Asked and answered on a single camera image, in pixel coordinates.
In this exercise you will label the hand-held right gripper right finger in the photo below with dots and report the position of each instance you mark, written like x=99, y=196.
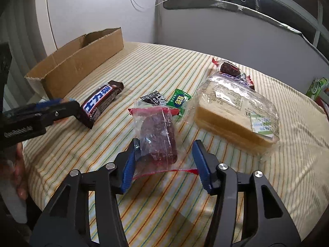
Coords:
x=203, y=169

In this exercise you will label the small green candy packet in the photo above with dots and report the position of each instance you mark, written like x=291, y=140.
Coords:
x=178, y=100

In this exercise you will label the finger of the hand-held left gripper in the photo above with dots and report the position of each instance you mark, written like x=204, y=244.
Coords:
x=66, y=110
x=46, y=104

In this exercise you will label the brown cardboard box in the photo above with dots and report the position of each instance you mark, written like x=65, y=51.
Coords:
x=77, y=59

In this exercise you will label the striped bed sheet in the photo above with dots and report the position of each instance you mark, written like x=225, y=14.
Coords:
x=159, y=61

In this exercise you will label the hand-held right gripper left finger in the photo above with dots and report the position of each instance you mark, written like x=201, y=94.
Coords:
x=129, y=167

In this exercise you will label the white cabinet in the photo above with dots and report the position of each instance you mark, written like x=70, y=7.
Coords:
x=90, y=5

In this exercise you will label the clear red-edged snack packet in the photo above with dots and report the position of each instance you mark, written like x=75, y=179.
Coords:
x=156, y=133
x=230, y=68

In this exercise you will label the sliced bread in clear bag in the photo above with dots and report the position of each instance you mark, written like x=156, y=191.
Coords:
x=231, y=113

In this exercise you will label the small black candy packet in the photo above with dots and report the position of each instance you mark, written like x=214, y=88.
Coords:
x=154, y=98

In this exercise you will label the brown chocolate bar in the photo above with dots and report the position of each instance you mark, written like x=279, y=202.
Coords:
x=100, y=100

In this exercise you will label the green carton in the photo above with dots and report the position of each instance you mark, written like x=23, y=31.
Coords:
x=317, y=87

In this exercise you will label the grey window sill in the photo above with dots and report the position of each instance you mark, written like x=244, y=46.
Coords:
x=205, y=2

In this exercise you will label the person's left hand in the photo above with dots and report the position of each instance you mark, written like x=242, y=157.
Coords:
x=20, y=175

